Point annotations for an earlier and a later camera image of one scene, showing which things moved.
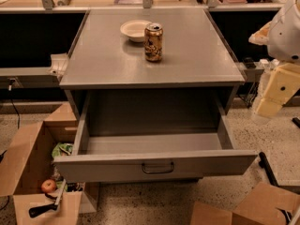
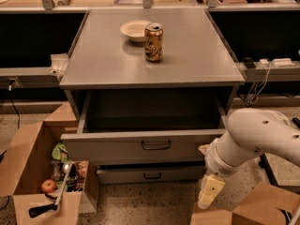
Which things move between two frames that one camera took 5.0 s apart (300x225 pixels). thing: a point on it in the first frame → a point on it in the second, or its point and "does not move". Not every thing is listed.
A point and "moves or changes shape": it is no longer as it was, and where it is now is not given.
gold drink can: [154, 41] does not move
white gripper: [286, 37] → [217, 162]
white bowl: [135, 29] does not move
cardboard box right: [262, 207] does not move
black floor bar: [265, 163] does not move
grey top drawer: [144, 134] moves or changes shape
